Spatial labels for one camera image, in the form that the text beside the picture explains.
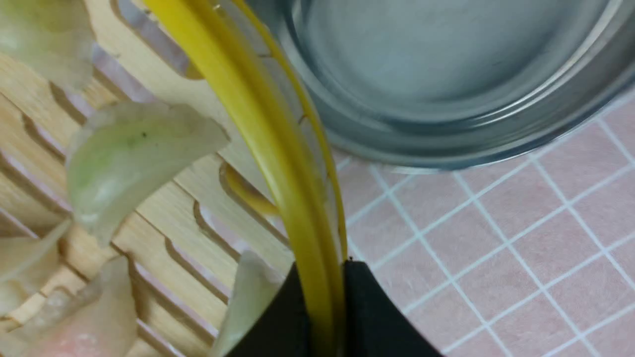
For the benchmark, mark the white dumpling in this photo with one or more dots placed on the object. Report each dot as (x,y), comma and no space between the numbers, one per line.
(53,37)
(26,264)
(99,321)
(255,287)
(125,152)

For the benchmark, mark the pink grid tablecloth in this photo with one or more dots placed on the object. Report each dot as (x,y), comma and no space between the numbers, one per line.
(529,257)

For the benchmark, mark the yellow bamboo steamer basket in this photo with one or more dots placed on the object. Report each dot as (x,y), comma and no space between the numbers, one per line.
(272,190)

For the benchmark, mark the stainless steel pot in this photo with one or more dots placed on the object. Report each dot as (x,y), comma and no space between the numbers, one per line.
(452,84)

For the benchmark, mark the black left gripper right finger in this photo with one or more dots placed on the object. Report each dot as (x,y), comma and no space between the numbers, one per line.
(375,326)

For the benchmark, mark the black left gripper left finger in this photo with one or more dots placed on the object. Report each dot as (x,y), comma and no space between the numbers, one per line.
(284,328)

